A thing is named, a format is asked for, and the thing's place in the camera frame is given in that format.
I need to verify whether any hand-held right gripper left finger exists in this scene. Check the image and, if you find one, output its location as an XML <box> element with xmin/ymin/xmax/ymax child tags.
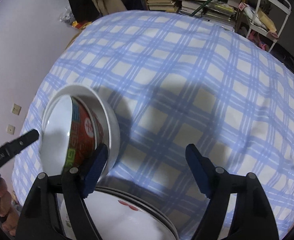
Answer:
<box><xmin>14</xmin><ymin>144</ymin><xmax>110</xmax><ymax>240</ymax></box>

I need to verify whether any patterned plastic bag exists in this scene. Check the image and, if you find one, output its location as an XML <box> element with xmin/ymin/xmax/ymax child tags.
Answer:
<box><xmin>60</xmin><ymin>7</ymin><xmax>73</xmax><ymax>24</ymax></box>

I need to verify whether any person's left hand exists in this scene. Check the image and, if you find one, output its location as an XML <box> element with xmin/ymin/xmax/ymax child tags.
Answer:
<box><xmin>0</xmin><ymin>177</ymin><xmax>21</xmax><ymax>237</ymax></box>

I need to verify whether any yellow and red bag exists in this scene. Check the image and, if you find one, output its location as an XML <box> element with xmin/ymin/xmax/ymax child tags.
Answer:
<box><xmin>72</xmin><ymin>21</ymin><xmax>90</xmax><ymax>30</ymax></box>

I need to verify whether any pile of magazines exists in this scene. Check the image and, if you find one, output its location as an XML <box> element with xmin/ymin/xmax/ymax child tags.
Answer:
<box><xmin>171</xmin><ymin>0</ymin><xmax>237</xmax><ymax>30</ymax></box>

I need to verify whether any red patterned bowl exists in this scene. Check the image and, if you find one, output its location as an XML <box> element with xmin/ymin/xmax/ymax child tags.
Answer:
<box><xmin>40</xmin><ymin>95</ymin><xmax>98</xmax><ymax>173</ymax></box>

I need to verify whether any blue checked cloth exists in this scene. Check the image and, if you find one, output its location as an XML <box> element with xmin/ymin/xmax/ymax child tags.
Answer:
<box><xmin>12</xmin><ymin>10</ymin><xmax>294</xmax><ymax>240</ymax></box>

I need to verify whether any white metal cart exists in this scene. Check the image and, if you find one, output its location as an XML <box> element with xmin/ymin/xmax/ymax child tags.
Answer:
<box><xmin>246</xmin><ymin>0</ymin><xmax>292</xmax><ymax>52</ymax></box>

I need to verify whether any white bowl with red label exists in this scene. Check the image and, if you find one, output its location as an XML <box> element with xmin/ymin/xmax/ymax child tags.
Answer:
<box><xmin>40</xmin><ymin>84</ymin><xmax>121</xmax><ymax>178</ymax></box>

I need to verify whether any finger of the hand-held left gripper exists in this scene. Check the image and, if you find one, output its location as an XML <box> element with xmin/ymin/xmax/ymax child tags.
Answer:
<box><xmin>5</xmin><ymin>129</ymin><xmax>40</xmax><ymax>153</ymax></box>

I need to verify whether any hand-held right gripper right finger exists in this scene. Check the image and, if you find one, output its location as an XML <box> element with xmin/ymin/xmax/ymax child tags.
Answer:
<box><xmin>185</xmin><ymin>144</ymin><xmax>280</xmax><ymax>240</ymax></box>

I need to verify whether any pink toy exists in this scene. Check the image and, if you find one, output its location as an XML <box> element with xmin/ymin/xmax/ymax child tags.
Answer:
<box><xmin>248</xmin><ymin>31</ymin><xmax>266</xmax><ymax>52</ymax></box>

